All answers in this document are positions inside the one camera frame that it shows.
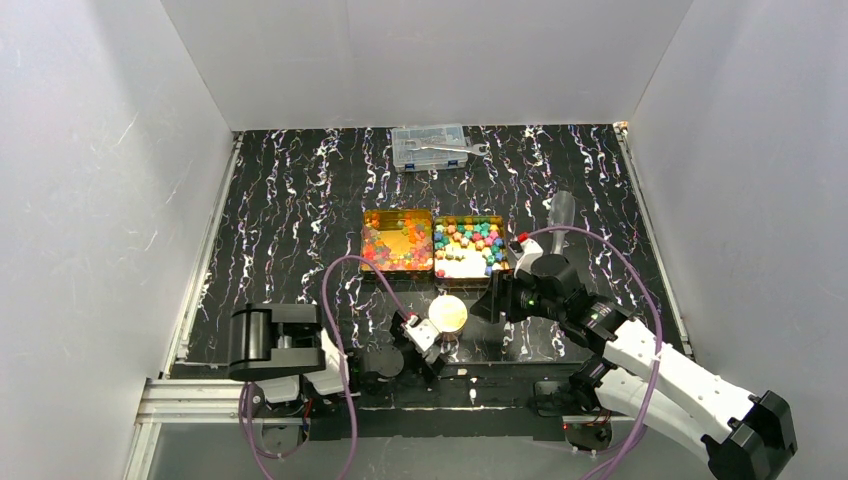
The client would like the cream round jar lid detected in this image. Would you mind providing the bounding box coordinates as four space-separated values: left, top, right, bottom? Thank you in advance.
427 295 468 333

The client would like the clear glass jar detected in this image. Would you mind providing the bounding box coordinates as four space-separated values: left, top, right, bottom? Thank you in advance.
440 328 463 342

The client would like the tin of multicolour star candies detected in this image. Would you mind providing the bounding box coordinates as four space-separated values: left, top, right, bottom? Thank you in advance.
433 215 512 287

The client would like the translucent plastic scoop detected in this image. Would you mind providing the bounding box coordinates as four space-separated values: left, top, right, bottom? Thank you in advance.
548 190 576 254

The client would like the tin of orange gummy candies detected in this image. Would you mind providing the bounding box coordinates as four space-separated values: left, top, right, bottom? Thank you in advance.
359 209 435 279

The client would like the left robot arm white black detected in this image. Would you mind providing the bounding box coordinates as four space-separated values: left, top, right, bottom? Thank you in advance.
227 303 447 404

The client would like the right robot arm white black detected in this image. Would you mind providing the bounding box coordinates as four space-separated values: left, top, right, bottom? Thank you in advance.
471 254 798 479

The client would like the silver wrench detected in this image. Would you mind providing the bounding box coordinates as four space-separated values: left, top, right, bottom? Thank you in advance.
404 139 489 156

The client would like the clear plastic parts box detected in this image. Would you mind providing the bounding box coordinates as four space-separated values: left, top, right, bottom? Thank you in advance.
390 123 468 173

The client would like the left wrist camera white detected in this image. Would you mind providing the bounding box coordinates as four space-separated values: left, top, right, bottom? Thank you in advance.
401 314 442 355

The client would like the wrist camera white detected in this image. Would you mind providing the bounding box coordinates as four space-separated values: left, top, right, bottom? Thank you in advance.
401 314 442 355
511 233 545 273

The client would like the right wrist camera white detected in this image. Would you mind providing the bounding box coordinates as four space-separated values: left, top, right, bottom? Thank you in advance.
511 233 545 273

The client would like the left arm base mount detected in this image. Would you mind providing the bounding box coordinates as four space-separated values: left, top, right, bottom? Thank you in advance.
237 382 345 420

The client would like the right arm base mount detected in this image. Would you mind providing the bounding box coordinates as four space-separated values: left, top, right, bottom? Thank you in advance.
528 380 624 454

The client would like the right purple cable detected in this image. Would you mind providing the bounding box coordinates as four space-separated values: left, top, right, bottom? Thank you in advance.
519 225 664 480

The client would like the purple cable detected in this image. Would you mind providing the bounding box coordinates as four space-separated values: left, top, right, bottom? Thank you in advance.
519 225 664 480
238 254 422 480

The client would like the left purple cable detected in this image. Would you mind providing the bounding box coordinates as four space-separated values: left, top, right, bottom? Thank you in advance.
238 254 422 480

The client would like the aluminium frame rail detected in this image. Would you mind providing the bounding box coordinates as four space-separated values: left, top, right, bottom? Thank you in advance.
136 379 242 424

